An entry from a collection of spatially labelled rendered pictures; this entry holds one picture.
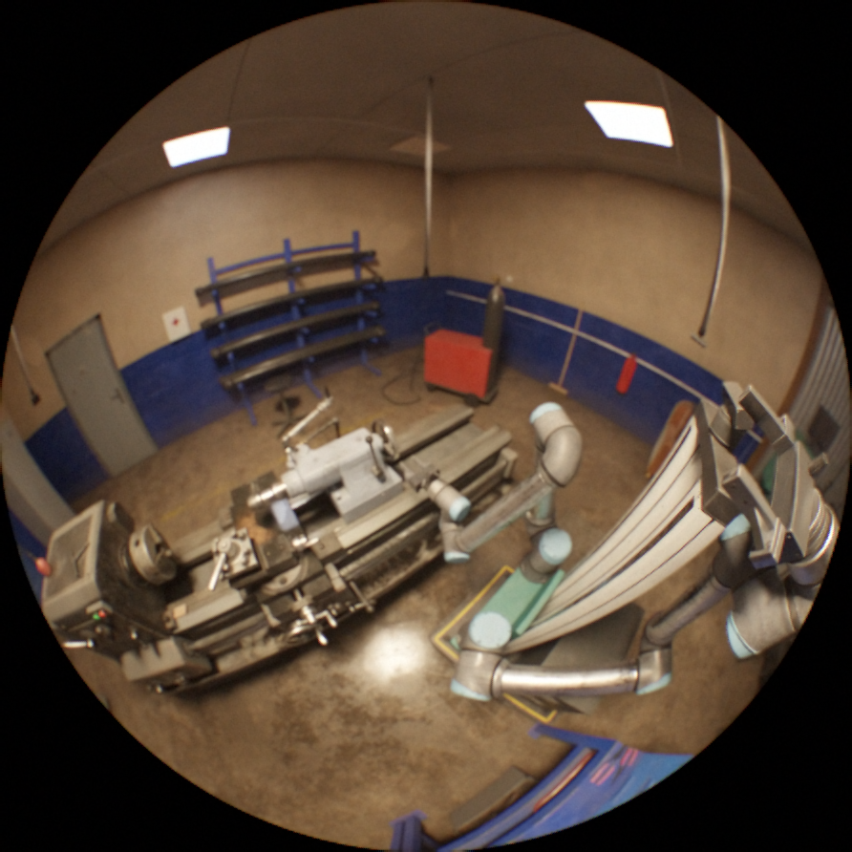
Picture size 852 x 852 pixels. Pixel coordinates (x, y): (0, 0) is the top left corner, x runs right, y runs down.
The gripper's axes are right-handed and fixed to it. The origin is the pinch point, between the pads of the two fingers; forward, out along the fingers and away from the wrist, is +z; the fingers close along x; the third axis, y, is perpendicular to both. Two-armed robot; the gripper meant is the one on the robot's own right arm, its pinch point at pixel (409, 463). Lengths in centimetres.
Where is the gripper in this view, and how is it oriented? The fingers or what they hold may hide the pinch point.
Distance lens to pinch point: 119.9
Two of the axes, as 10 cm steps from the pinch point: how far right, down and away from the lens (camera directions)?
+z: -6.4, -4.9, 5.9
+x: 7.7, -3.9, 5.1
